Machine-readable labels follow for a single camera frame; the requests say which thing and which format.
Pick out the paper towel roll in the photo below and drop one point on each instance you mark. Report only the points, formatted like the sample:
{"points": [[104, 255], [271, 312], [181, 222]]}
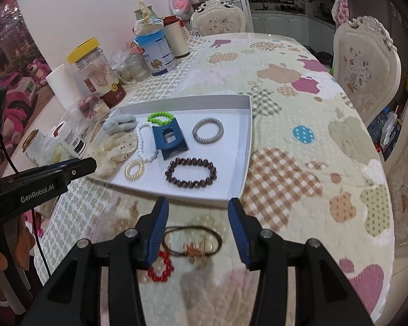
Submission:
{"points": [[66, 83]]}

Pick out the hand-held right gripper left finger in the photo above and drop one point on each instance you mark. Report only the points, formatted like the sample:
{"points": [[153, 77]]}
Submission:
{"points": [[158, 231]]}

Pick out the red item in plastic bag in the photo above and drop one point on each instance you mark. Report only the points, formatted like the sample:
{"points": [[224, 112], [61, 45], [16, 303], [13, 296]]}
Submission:
{"points": [[88, 105]]}

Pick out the person's left hand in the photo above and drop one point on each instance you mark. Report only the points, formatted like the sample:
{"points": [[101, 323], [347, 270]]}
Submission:
{"points": [[20, 244]]}

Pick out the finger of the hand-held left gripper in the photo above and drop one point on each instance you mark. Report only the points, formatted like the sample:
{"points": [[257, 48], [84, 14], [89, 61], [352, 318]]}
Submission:
{"points": [[78, 168]]}

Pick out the white kitchen cabinets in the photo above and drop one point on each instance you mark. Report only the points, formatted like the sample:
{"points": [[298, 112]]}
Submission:
{"points": [[285, 27]]}

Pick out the cream dotted scrunchie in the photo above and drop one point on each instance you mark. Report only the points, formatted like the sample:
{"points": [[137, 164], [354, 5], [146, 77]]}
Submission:
{"points": [[119, 146]]}

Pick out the blue and white can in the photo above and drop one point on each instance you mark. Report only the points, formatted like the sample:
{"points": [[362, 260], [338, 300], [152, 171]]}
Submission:
{"points": [[158, 52]]}

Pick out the quilted patchwork tablecloth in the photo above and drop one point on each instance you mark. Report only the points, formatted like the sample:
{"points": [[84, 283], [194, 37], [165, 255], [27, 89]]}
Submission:
{"points": [[309, 183]]}

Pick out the small glass jar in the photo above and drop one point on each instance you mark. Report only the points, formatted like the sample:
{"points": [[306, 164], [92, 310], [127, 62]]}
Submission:
{"points": [[137, 68]]}

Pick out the cream cylinder can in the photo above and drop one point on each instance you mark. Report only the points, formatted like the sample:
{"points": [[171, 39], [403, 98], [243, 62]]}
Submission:
{"points": [[176, 37]]}

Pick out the cream carved chair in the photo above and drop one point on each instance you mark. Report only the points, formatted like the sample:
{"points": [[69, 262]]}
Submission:
{"points": [[406, 193], [219, 18], [363, 68]]}

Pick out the crumpled plastic bag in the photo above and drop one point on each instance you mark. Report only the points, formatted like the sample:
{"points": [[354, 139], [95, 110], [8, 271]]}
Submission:
{"points": [[149, 23]]}

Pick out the white cardboard box tray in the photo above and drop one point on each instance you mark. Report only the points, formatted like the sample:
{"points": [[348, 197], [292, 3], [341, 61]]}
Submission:
{"points": [[224, 125]]}

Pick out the light blue scrunchie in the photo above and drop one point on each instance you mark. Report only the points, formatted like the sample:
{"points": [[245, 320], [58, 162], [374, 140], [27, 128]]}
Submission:
{"points": [[120, 123]]}

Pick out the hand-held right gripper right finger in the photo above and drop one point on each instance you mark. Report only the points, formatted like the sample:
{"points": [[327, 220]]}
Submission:
{"points": [[239, 234]]}

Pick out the white bottle with red cap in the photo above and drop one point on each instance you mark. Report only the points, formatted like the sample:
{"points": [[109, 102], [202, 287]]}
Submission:
{"points": [[71, 139]]}

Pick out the gold rimmed tin can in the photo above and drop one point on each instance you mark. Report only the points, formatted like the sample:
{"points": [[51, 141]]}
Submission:
{"points": [[34, 144]]}

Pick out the clear jar with yellow lid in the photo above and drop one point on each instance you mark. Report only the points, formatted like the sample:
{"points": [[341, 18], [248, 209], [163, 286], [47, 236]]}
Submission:
{"points": [[95, 71]]}

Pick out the blue hair claw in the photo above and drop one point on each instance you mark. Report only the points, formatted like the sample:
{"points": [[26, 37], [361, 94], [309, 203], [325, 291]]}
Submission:
{"points": [[171, 147]]}

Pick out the clear bag with yellow contents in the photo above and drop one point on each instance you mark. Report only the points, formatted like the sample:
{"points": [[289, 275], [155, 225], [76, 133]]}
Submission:
{"points": [[56, 151]]}

